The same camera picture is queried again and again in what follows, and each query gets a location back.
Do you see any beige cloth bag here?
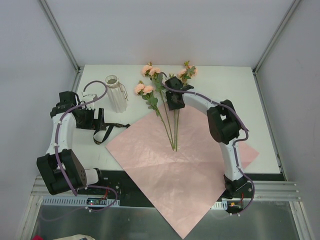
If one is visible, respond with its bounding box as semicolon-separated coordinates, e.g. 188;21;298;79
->
54;234;95;240

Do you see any pink wrapping paper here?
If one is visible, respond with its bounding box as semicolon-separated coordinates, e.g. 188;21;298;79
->
106;106;258;238

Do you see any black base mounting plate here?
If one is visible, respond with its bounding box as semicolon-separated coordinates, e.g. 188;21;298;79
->
82;167;260;208

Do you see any white cable duct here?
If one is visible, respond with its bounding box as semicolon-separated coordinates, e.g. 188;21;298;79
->
211;200;228;211
42;196;120;208

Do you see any white ribbed ceramic vase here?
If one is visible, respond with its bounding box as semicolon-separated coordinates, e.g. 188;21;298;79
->
105;75;129;113

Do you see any left white cable duct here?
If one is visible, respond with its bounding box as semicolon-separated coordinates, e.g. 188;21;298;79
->
42;196;120;208

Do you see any red cloth item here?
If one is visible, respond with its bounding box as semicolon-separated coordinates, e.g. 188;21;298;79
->
32;235;44;240

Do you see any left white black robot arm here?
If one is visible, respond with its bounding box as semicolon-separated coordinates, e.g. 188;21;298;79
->
36;91;106;195

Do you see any black printed ribbon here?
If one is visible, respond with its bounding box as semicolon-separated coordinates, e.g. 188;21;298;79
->
93;123;131;145

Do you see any aluminium front rail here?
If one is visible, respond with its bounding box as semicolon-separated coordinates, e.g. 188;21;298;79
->
254;181;302;202

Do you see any right aluminium frame post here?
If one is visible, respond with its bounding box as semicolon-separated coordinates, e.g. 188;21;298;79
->
252;0;303;76

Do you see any peach rose stem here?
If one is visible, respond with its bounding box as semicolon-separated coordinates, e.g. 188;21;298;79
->
175;60;198;152
134;80;175;150
141;61;173;136

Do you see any right white cable duct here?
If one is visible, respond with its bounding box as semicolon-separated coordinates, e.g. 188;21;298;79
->
211;200;228;211

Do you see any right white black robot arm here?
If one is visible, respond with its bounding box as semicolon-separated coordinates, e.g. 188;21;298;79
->
161;77;249;199

